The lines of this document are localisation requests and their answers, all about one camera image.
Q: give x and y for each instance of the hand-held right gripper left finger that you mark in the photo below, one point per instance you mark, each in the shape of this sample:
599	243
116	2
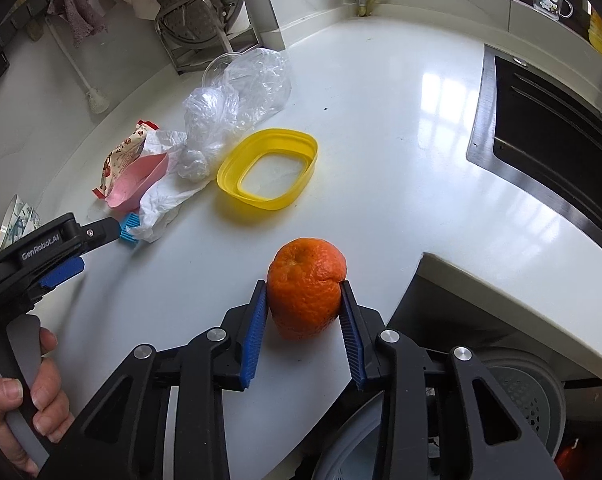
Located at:
253	335

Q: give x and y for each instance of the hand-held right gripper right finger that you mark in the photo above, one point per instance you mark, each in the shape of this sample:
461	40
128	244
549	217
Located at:
351	340

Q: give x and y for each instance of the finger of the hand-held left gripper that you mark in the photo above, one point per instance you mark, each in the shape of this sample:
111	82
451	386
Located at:
61	272
101	232

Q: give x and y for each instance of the white plastic bag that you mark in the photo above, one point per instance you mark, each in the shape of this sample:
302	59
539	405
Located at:
156	210

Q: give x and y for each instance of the pink plastic scoop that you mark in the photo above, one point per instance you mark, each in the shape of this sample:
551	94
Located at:
136	182

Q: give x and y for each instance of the orange mandarin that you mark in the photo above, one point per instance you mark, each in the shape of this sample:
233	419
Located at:
306	285

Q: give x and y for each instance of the clear plastic bag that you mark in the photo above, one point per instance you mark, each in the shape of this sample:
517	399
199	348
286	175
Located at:
216	110

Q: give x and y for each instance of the grey trash bin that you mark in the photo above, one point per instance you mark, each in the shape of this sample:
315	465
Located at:
526	395

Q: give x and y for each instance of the yellow plastic container lid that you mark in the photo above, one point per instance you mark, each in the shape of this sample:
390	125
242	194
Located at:
276	142

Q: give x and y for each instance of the person's left hand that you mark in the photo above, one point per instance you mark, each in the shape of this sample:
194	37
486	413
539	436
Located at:
51	390

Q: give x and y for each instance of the white patterned ceramic bowl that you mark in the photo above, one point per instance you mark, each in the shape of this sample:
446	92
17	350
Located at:
33	222
13	217

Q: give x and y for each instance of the red patterned snack wrapper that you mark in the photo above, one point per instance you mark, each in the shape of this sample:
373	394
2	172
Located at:
123	152

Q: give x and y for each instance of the metal dish rack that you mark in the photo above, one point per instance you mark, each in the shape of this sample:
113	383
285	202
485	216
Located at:
201	57

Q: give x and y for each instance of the purple hanging cloth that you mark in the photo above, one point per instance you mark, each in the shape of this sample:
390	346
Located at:
78	10

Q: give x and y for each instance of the black kitchen sink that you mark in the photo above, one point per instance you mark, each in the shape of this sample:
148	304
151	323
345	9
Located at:
541	125

